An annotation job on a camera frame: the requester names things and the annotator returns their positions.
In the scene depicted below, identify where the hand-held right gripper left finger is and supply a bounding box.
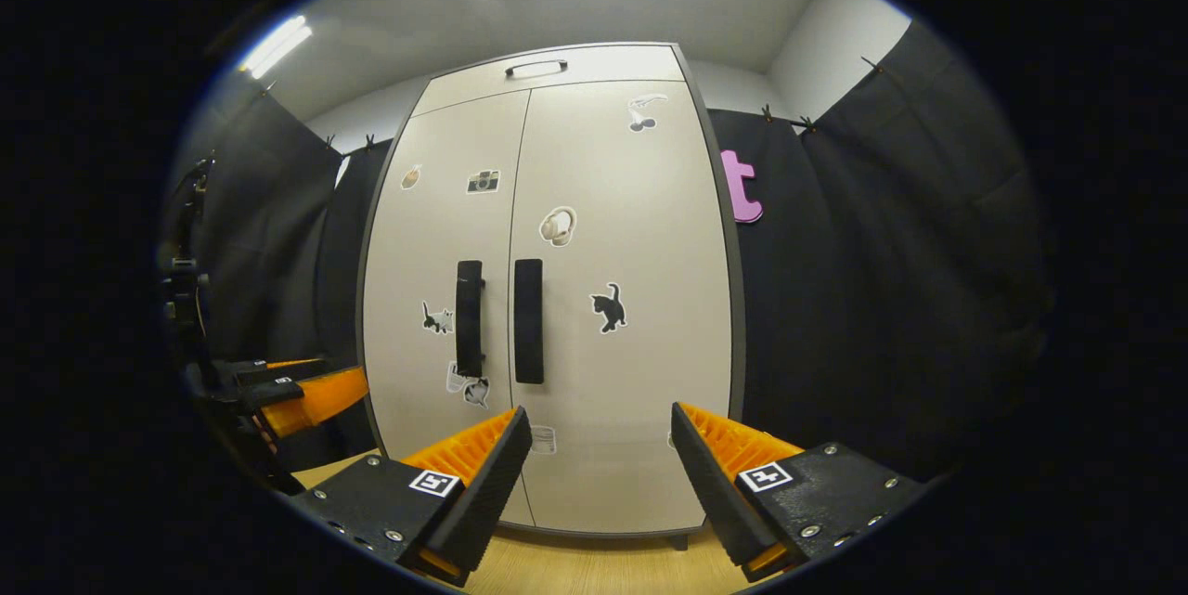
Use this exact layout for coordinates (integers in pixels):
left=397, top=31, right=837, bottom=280
left=286, top=405, right=534, bottom=589

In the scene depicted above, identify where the white shoe cabinet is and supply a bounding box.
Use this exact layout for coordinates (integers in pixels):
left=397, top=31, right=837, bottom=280
left=355, top=41, right=746, bottom=551

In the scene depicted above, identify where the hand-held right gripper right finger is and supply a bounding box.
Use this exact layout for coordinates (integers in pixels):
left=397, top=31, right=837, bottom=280
left=670, top=400, right=929, bottom=585

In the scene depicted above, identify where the white cabinet door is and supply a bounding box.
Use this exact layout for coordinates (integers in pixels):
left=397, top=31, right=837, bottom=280
left=506, top=80, right=734, bottom=536
left=362, top=89, right=535, bottom=529

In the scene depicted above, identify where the ceiling light panel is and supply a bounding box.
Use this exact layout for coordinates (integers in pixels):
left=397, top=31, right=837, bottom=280
left=239, top=15, right=315, bottom=81

